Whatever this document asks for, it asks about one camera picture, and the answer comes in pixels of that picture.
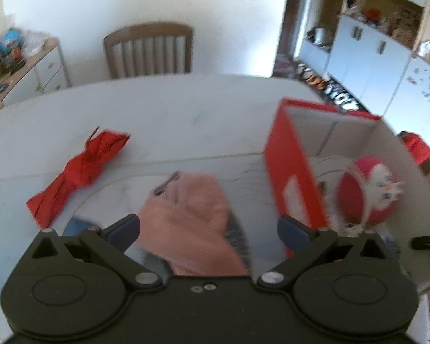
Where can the large white wall cupboard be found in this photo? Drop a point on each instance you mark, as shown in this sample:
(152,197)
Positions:
(378,60)

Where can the pink fleece garment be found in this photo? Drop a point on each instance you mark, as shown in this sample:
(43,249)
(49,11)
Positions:
(184,221)

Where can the brown door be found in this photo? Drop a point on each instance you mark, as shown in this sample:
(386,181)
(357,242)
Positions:
(288,38)

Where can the wooden slat chair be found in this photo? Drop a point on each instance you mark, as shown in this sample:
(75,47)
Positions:
(157,48)

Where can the red cloth on chair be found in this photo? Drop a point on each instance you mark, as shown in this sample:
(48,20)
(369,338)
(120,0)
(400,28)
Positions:
(417,148)

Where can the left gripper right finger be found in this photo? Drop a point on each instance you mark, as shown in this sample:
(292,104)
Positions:
(295,236)

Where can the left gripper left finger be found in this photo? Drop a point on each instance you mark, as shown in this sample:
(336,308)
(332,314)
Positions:
(123,233)

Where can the red and white cardboard box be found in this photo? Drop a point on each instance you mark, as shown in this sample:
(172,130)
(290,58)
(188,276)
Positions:
(309,148)

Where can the pink round plush toy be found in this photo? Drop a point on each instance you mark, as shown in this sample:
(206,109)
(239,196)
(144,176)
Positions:
(368,192)

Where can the blue globe toy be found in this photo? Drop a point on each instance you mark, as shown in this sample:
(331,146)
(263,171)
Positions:
(11,40)

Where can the white drawer cabinet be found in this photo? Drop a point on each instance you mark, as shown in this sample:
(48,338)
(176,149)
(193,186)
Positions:
(40,74)

